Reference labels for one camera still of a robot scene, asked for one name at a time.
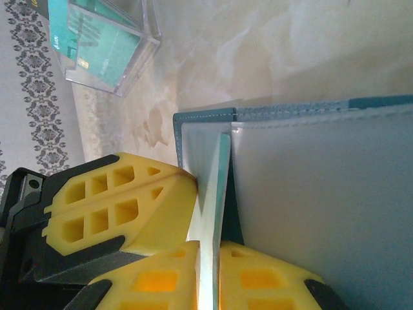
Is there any teal VIP card stack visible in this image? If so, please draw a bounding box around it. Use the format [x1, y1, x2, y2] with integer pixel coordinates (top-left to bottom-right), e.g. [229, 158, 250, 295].
[48, 0, 145, 88]

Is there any clear acrylic card organizer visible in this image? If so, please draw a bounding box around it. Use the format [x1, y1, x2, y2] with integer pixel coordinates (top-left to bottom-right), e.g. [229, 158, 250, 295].
[47, 0, 162, 98]

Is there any teal card holder wallet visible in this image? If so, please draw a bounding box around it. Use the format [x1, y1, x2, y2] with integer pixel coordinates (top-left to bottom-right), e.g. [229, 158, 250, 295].
[172, 93, 413, 310]

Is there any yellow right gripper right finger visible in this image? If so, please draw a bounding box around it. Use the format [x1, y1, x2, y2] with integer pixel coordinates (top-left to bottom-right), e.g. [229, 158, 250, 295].
[218, 240, 352, 310]

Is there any black VIP card stack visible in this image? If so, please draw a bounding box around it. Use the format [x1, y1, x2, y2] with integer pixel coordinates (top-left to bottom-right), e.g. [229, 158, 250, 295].
[25, 0, 52, 19]

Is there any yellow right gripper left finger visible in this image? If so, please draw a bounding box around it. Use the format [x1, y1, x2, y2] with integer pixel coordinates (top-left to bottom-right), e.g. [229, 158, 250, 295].
[63, 240, 199, 310]

